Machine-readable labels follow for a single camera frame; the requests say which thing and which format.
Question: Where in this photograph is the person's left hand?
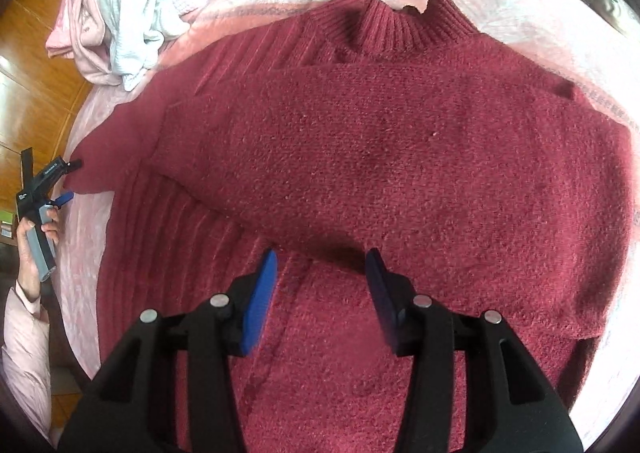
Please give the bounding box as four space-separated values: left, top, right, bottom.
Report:
15 204 62 303

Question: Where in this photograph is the pale pink garment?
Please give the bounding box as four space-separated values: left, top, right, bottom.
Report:
46 0 122 86

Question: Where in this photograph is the pink patterned bed blanket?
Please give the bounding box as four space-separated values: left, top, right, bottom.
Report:
54 0 639 447

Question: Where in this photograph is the dark red knit sweater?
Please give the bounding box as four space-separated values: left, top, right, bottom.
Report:
65 0 633 452

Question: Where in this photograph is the pink left sleeve forearm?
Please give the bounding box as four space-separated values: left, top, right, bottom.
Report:
1 282 52 444

